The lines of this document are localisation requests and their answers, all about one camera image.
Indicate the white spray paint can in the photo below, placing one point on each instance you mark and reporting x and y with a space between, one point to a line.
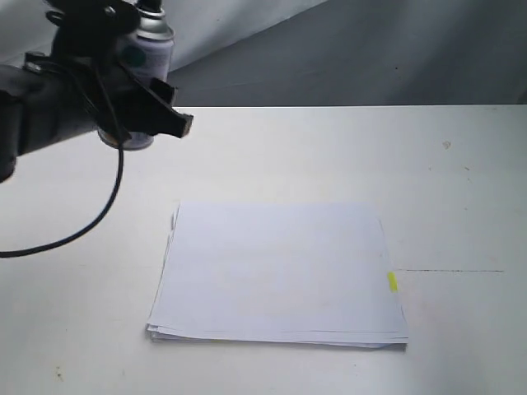
141 55

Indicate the white paper stack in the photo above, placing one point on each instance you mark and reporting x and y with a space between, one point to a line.
309 273

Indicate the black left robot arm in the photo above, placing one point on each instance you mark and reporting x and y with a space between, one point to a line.
78 88

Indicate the yellow tape marker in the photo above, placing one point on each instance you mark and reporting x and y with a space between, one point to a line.
393 283

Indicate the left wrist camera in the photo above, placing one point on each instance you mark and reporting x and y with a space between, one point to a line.
110 17

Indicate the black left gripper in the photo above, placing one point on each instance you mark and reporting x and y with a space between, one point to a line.
94 53

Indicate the grey backdrop cloth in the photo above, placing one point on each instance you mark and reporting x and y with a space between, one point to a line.
300 53

